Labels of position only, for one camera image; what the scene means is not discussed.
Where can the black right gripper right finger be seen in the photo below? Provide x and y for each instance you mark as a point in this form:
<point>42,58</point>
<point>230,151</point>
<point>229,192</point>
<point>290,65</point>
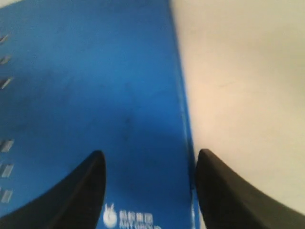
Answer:
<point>227,201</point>

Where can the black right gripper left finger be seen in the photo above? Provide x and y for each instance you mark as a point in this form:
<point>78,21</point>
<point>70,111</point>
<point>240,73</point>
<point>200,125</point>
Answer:
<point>73,203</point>

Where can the blue ring binder notebook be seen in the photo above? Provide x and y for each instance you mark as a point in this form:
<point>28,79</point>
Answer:
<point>86,75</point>

